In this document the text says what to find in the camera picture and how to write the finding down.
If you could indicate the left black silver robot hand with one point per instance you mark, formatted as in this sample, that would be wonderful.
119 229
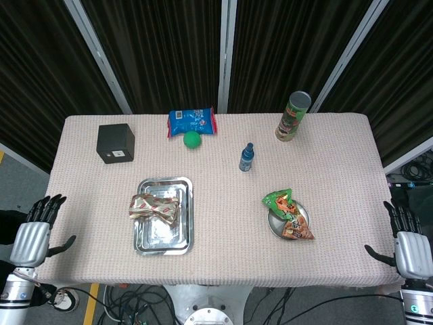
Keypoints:
28 243

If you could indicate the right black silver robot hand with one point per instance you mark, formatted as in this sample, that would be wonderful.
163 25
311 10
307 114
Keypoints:
412 254

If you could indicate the gold red snack packet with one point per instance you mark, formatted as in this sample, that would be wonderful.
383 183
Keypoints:
152 208

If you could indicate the green orange snack bag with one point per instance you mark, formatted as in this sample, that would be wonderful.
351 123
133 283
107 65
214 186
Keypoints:
287 213

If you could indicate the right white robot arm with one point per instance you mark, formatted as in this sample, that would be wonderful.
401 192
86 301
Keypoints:
417 304

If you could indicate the black cloth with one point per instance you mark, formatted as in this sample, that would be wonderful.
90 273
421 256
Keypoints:
10 223

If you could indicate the black electronics case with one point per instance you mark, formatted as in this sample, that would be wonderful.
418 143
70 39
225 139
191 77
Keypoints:
419 199

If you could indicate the black cube box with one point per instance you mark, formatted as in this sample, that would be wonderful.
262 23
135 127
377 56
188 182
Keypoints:
115 142

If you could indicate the rectangular steel tray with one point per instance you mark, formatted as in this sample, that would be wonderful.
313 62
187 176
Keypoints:
162 238

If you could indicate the round steel plate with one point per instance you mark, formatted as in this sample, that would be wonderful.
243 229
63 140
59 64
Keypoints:
275 227

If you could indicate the dark pleated curtain panel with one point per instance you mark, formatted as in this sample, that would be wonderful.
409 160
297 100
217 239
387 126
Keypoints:
399 74
40 74
291 47
162 54

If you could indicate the pink woven tablecloth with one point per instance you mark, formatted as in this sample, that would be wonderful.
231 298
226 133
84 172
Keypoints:
236 220

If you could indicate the green chips can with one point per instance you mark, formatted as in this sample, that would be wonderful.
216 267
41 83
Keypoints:
291 118

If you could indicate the blue spray bottle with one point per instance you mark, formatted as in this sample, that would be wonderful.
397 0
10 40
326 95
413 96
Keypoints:
246 160

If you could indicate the green ball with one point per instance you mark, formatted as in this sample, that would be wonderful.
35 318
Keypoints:
192 140

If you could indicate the blue red snack bag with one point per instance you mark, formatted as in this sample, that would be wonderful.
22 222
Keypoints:
189 122

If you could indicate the low aluminium frame rail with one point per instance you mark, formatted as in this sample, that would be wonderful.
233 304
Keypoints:
409 156
20 156

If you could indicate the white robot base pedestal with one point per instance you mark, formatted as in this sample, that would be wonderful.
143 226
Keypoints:
209 304

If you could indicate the aluminium screen post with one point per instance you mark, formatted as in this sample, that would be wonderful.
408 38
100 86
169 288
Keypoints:
98 55
350 55
226 57

